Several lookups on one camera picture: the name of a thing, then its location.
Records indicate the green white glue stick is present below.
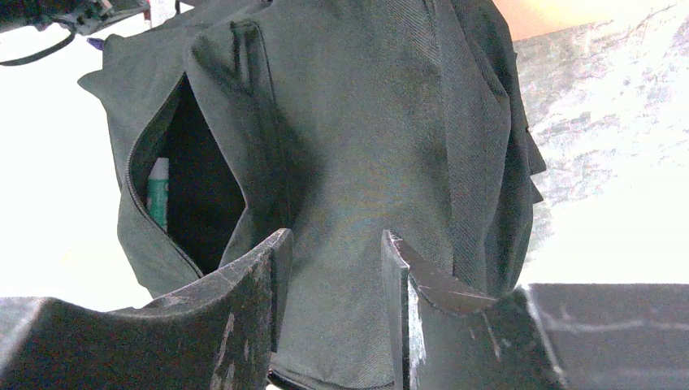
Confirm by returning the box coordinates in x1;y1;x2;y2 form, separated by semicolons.
146;158;169;232

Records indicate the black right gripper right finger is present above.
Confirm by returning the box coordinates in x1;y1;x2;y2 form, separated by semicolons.
381;231;688;389

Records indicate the black student backpack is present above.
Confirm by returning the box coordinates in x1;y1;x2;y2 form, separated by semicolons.
79;1;545;389

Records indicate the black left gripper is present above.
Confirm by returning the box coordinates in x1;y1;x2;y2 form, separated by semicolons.
1;0;150;35

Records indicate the dark blue pen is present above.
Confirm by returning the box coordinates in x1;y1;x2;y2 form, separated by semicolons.
86;37;105;51

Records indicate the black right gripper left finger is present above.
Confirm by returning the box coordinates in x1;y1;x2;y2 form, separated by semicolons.
1;229;293;389

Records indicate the orange plastic desk organizer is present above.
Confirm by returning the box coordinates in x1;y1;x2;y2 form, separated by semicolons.
494;0;613;41

